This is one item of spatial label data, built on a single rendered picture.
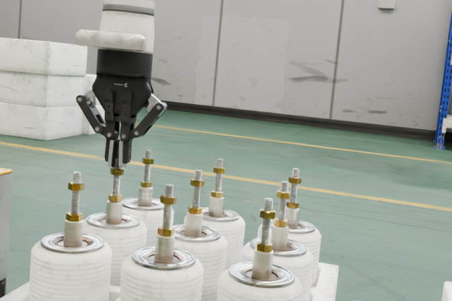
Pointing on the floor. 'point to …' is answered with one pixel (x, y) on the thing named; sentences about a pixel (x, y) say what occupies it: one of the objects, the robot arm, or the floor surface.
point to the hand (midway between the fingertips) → (118, 152)
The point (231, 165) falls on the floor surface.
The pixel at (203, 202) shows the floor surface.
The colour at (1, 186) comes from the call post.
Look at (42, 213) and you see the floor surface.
